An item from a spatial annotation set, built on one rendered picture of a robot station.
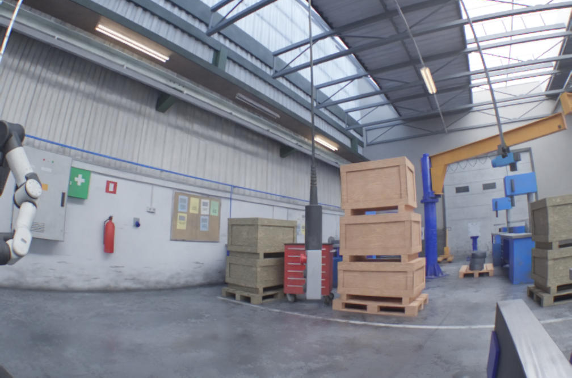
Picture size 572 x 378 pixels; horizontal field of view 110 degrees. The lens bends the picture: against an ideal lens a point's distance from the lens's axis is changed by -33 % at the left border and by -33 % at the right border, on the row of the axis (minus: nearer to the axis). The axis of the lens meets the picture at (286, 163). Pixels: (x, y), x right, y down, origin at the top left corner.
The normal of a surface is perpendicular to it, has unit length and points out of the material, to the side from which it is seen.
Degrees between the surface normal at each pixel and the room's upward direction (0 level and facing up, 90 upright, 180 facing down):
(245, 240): 90
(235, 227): 90
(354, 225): 90
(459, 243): 90
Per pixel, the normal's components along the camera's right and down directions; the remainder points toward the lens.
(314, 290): 0.00, -0.24
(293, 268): -0.27, -0.24
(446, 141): -0.57, -0.21
